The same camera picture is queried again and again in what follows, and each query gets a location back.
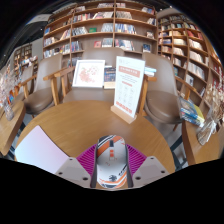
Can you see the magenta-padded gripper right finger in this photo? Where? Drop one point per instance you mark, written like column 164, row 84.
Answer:
column 148, row 170

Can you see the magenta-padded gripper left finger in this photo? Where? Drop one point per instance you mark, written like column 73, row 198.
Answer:
column 75, row 170

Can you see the white orange patterned computer mouse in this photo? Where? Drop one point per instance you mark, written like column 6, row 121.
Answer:
column 111, row 163

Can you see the pale blue pink mouse pad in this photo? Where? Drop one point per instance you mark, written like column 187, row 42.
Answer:
column 38, row 148

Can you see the round wooden side table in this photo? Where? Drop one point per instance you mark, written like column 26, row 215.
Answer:
column 10, row 128
column 200, row 150

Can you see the brown padded wooden armchair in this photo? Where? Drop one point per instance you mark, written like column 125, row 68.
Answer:
column 38, row 100
column 163, row 106
column 86, row 95

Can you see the glass vase with dried flowers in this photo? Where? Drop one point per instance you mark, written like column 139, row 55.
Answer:
column 8, row 113
column 206, row 130

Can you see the blue yellow book stack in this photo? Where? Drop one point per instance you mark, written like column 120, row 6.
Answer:
column 191, row 111

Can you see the white orange sign wooden base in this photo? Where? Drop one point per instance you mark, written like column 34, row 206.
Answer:
column 128, row 86

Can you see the white framed floral picture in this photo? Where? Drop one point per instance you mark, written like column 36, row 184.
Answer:
column 88, row 74

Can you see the dark cover book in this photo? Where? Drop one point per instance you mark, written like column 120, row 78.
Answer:
column 109, row 78

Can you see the distant wooden bookshelf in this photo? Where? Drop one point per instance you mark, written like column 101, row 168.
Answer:
column 23, row 58

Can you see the curved wooden bookshelf with books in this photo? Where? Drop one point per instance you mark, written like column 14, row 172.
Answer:
column 186, row 46

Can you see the wide wooden bookshelf with books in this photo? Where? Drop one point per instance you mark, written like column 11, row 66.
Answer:
column 100, row 30

